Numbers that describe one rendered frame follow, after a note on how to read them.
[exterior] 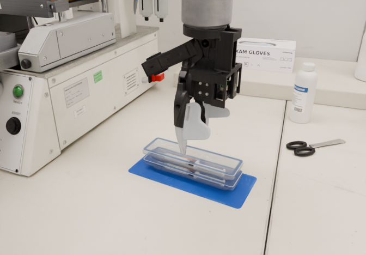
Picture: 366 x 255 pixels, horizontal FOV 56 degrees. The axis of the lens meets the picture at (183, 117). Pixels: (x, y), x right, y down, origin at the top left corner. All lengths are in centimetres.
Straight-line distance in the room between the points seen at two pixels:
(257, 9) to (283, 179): 75
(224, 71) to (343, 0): 80
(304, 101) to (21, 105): 61
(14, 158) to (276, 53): 76
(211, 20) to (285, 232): 33
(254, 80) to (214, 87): 49
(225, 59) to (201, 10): 8
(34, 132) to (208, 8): 39
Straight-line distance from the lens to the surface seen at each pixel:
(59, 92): 71
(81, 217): 59
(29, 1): 79
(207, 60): 53
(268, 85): 100
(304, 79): 84
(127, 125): 85
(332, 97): 101
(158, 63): 57
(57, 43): 71
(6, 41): 71
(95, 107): 82
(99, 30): 81
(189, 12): 50
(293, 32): 128
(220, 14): 50
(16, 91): 71
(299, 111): 87
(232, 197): 61
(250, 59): 110
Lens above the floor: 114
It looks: 26 degrees down
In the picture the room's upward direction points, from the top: straight up
